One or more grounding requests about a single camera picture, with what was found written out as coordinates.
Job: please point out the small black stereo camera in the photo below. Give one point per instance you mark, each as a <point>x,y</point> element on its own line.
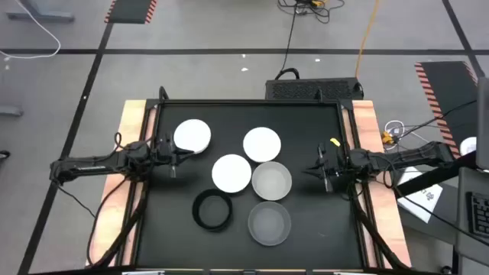
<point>248,272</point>

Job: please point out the black computer case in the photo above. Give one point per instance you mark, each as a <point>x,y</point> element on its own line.
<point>313,89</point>

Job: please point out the black bowl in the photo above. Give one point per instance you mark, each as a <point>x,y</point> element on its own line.
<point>212,212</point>

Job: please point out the grey monitor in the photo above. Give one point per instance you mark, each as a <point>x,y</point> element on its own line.
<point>483,122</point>

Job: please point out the white bowl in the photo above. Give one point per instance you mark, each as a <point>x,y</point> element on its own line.
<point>262,144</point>
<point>192,133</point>
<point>231,173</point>

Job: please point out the grey desk foot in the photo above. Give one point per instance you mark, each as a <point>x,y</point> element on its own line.
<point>42,16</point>
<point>9,111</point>

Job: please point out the black mat orange-striped edges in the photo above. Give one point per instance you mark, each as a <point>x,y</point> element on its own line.
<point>451,95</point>
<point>131,11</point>

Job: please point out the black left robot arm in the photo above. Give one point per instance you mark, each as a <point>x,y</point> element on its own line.
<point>88,168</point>

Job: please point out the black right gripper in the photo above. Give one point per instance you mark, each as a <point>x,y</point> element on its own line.
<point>336,162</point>

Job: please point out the grey desk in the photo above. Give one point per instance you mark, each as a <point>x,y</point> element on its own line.
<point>464,183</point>

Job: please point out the grey bowl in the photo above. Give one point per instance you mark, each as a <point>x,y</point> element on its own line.
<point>271,180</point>
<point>269,223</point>

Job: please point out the black keyboard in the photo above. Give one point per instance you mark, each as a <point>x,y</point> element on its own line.
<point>480,214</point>

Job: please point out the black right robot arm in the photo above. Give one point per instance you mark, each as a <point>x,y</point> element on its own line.
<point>412,156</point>

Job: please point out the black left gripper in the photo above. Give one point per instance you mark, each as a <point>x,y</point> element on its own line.
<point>162,151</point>

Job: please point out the white round object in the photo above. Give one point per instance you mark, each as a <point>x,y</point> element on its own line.
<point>468,146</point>

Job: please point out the yellow plug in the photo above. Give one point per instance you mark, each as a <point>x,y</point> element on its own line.
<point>387,138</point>

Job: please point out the white paper sheet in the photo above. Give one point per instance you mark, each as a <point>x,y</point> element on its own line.
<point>422,202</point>

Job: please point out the black caster wheel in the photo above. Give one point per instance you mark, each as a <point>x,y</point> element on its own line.
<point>3,154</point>

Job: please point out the black desk beam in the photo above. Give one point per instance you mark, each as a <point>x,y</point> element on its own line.
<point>431,177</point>

